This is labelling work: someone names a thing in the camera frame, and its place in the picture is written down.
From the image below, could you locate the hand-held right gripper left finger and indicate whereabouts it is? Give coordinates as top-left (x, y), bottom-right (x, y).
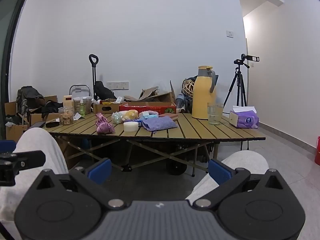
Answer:
top-left (26, 158), bottom-right (127, 209)

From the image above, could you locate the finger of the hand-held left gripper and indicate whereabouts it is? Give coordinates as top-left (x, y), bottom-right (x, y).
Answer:
top-left (0, 150), bottom-right (46, 187)
top-left (0, 140), bottom-right (17, 153)

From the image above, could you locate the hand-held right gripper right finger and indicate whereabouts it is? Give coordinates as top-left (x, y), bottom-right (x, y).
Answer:
top-left (192, 159), bottom-right (293, 209)

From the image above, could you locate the pink yarn item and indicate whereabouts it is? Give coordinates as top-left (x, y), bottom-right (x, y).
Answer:
top-left (96, 113), bottom-right (116, 134)

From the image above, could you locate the iridescent plastic-wrapped plush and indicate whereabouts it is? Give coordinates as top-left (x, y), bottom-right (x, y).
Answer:
top-left (111, 111), bottom-right (125, 124)

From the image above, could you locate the yellow plush toy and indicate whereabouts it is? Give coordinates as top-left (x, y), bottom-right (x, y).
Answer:
top-left (124, 110), bottom-right (139, 121)

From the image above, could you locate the pink cloth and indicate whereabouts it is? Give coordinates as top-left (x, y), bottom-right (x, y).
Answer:
top-left (159, 113), bottom-right (179, 121)

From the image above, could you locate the purple fluffy cloth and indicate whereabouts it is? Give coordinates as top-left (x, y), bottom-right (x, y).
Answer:
top-left (141, 117), bottom-right (178, 132)

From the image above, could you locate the red cardboard box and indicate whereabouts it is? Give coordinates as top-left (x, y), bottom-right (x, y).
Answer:
top-left (119, 102), bottom-right (177, 114)

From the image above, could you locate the person's right leg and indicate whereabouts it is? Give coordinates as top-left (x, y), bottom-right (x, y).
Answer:
top-left (186, 151), bottom-right (269, 205)

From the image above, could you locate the black phone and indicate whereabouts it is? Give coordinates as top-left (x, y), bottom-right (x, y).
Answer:
top-left (27, 121), bottom-right (46, 131)

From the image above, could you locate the large brown cardboard box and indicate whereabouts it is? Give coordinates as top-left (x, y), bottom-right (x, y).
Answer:
top-left (4, 95), bottom-right (58, 126)

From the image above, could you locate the black cart wheel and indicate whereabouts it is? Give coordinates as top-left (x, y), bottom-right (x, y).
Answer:
top-left (166, 158), bottom-right (188, 176)

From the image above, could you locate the folding slatted table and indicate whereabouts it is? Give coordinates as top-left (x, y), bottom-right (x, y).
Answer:
top-left (42, 112), bottom-right (266, 178)

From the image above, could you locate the grey backpack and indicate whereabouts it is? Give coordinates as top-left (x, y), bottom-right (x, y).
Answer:
top-left (16, 86), bottom-right (46, 126)

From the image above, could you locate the clear drinking glass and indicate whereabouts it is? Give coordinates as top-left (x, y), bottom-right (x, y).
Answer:
top-left (207, 102), bottom-right (224, 126)

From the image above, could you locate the purple tissue pack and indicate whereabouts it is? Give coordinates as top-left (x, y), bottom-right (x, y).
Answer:
top-left (229, 106), bottom-right (259, 130)

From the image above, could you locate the black cloth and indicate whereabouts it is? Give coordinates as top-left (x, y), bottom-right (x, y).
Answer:
top-left (41, 100), bottom-right (63, 115)

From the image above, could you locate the glass snack jar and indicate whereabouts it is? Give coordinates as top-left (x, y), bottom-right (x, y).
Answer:
top-left (58, 106), bottom-right (75, 126)

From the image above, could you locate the clear grain container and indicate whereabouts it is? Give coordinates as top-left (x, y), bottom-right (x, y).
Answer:
top-left (73, 96), bottom-right (92, 117)

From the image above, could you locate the beige carton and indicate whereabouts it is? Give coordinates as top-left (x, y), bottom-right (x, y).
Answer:
top-left (62, 95), bottom-right (74, 108)

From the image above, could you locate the yellow thermos jug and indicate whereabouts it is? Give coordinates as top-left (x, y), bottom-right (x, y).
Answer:
top-left (192, 66), bottom-right (217, 120)

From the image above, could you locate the light blue bottle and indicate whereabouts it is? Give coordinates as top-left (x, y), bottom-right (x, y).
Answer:
top-left (175, 93), bottom-right (187, 113)

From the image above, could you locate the black bag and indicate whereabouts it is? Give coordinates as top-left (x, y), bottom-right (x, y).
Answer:
top-left (94, 81), bottom-right (117, 100)

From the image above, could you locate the black tripod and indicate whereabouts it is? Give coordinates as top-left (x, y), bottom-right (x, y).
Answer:
top-left (223, 64), bottom-right (248, 108)

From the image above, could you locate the wicker ball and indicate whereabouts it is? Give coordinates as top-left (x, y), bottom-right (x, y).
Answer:
top-left (182, 79), bottom-right (196, 98)

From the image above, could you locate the open cardboard box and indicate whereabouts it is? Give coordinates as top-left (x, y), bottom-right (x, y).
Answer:
top-left (123, 80), bottom-right (177, 103)

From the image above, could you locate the brown box with handle hole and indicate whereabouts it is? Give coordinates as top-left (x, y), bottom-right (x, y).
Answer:
top-left (93, 101), bottom-right (126, 115)

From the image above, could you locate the dark glass door frame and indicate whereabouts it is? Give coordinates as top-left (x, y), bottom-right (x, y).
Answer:
top-left (0, 0), bottom-right (28, 141)

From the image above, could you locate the metal chair frame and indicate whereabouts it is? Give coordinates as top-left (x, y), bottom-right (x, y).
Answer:
top-left (69, 84), bottom-right (91, 98)

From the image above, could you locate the white wall socket strip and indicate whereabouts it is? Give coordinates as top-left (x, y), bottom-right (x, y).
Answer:
top-left (107, 81), bottom-right (130, 91)

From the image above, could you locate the black video camera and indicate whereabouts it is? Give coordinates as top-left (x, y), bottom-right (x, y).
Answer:
top-left (234, 53), bottom-right (260, 68)

